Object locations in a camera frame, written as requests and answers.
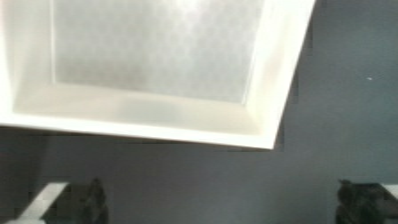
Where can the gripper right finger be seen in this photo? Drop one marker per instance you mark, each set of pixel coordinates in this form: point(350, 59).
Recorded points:
point(366, 204)

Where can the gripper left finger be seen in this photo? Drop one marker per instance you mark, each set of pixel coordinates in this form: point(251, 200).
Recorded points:
point(68, 204)

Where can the white drawer box rear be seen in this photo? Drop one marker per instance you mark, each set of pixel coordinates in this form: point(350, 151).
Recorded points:
point(160, 69)

